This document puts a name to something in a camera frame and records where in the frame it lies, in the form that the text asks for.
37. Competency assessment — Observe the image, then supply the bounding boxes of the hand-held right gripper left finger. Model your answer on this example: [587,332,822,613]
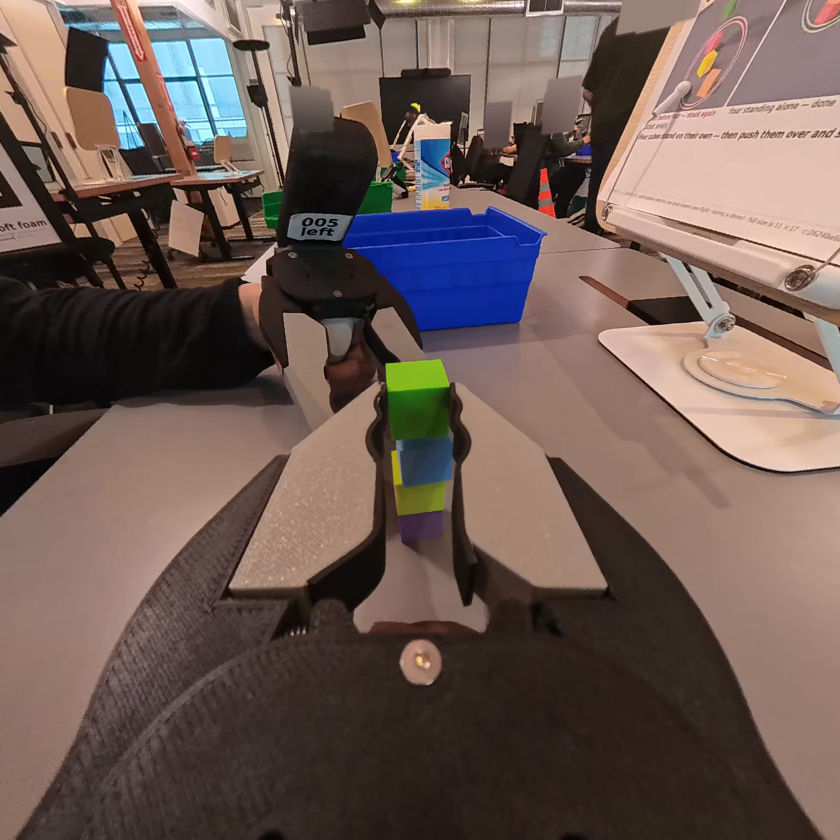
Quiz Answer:
[228,382,389,611]

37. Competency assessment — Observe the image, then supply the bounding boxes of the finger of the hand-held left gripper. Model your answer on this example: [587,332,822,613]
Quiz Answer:
[282,312,340,435]

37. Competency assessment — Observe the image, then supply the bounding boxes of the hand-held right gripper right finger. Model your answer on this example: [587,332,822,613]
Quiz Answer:
[449,382,609,606]

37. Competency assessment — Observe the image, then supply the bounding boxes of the purple foam cube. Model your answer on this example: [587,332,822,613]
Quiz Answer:
[399,511,445,546]

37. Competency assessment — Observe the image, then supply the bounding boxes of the yellow foam cube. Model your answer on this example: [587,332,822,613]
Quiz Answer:
[392,449,450,516]

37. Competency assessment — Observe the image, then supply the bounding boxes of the green foam cube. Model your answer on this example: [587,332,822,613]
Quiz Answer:
[385,360,452,441]

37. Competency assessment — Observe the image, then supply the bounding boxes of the blue foam cube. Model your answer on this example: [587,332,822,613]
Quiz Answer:
[395,433,455,488]

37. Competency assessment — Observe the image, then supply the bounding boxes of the person's left forearm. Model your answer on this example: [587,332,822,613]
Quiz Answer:
[0,276,277,409]

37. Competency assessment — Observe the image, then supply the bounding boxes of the person's left hand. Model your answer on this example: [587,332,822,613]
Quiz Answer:
[238,281,380,413]

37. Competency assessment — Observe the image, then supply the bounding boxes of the green plastic bin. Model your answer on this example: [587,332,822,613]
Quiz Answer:
[262,180,395,227]

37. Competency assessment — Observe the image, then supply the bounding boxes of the blue plastic bin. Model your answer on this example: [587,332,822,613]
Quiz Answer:
[343,206,547,332]

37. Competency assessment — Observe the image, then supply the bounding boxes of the disinfectant wipes canister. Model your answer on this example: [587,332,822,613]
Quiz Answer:
[413,125,454,211]

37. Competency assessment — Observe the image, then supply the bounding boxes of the brown wooden desk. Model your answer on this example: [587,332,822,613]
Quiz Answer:
[52,169,265,263]

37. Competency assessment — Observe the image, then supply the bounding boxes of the black table cover plate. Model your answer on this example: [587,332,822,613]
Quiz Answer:
[629,297,704,326]

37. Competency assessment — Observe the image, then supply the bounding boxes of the black studio light panel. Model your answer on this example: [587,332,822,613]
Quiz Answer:
[298,0,370,46]

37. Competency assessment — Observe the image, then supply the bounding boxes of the white sign on black easel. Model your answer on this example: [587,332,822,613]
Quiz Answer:
[0,33,116,290]

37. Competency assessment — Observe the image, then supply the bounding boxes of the white instruction sheet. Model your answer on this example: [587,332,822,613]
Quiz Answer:
[617,0,840,250]

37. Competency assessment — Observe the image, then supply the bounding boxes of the black wall monitor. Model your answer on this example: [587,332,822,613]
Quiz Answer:
[379,69,472,142]

